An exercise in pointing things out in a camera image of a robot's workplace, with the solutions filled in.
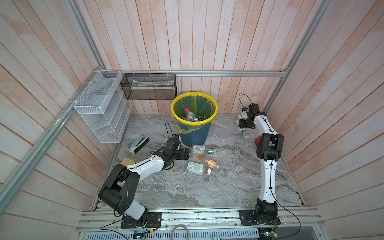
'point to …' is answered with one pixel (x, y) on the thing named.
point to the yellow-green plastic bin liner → (197, 105)
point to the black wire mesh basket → (149, 86)
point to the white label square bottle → (195, 168)
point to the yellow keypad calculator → (127, 161)
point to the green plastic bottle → (201, 117)
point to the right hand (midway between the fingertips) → (243, 123)
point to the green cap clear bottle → (244, 135)
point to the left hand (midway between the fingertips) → (182, 153)
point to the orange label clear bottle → (211, 163)
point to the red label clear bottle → (190, 115)
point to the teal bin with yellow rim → (200, 136)
